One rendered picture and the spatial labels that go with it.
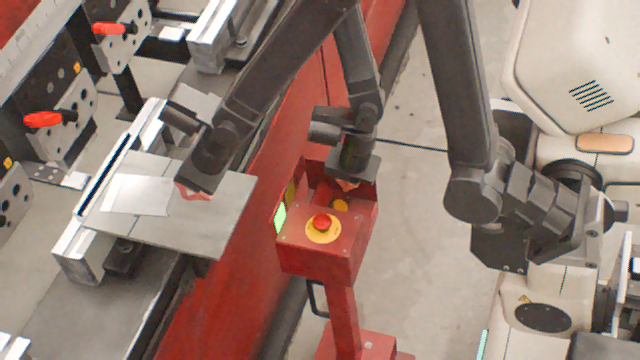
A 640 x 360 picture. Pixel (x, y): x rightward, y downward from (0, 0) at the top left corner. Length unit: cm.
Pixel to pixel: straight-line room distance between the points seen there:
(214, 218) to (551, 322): 65
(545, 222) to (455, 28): 33
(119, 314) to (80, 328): 7
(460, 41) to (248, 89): 31
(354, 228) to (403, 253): 90
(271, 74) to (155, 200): 49
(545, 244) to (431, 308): 131
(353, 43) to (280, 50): 43
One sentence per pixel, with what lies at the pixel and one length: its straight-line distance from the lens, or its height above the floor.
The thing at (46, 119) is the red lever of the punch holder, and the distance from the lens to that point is 123.
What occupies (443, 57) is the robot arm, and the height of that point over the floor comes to 147.
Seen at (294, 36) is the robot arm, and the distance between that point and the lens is 98.
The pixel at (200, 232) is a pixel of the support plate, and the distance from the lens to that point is 140.
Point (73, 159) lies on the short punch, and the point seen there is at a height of 111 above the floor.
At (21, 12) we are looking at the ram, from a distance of 123.
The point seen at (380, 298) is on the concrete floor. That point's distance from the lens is 244.
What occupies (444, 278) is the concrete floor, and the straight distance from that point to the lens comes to 248.
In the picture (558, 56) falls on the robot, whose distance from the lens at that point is 110.
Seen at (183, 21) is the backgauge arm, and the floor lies 84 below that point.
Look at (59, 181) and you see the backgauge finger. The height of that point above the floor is 101.
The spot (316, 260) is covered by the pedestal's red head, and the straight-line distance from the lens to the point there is 164.
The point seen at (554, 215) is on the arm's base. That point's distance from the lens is 111.
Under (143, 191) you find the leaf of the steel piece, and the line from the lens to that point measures 149.
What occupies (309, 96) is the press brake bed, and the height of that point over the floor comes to 65.
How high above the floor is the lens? 211
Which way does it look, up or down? 51 degrees down
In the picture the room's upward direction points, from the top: 10 degrees counter-clockwise
